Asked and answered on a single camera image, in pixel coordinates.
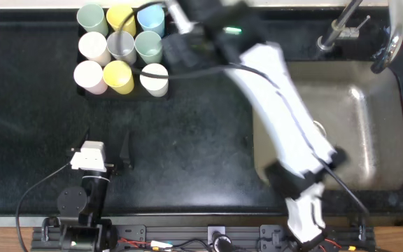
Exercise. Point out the green cup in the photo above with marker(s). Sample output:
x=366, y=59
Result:
x=148, y=46
x=92, y=17

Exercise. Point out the steel sink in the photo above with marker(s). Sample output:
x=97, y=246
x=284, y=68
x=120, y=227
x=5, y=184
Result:
x=362, y=140

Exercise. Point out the black tray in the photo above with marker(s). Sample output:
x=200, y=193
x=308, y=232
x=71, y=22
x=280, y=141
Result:
x=136, y=94

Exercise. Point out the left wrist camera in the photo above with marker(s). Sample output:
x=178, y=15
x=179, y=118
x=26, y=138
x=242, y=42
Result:
x=89, y=155

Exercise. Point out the white cup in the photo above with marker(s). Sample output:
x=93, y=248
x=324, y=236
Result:
x=154, y=82

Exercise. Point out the mounting rail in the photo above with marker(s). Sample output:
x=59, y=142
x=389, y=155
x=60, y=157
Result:
x=187, y=234

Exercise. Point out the steel tap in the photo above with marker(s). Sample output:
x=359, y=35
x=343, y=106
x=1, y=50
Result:
x=327, y=40

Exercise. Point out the cream cup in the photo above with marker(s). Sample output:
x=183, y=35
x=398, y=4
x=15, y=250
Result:
x=93, y=46

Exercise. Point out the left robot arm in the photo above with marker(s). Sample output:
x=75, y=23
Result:
x=72, y=201

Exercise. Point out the yellow cup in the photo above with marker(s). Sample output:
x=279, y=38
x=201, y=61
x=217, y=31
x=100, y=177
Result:
x=118, y=75
x=117, y=17

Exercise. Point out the pink cup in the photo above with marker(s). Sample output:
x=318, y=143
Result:
x=89, y=75

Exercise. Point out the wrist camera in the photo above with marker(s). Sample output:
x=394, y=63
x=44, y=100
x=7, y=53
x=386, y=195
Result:
x=180, y=17
x=89, y=155

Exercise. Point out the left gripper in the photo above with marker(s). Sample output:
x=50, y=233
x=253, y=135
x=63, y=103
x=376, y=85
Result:
x=113, y=168

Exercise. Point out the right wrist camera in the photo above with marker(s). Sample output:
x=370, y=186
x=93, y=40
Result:
x=180, y=17

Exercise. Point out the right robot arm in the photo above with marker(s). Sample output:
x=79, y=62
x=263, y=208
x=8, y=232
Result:
x=282, y=105

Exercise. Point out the grey cup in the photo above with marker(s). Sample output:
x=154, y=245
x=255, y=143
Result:
x=126, y=47

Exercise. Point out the blue cup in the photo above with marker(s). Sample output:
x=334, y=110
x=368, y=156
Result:
x=150, y=19

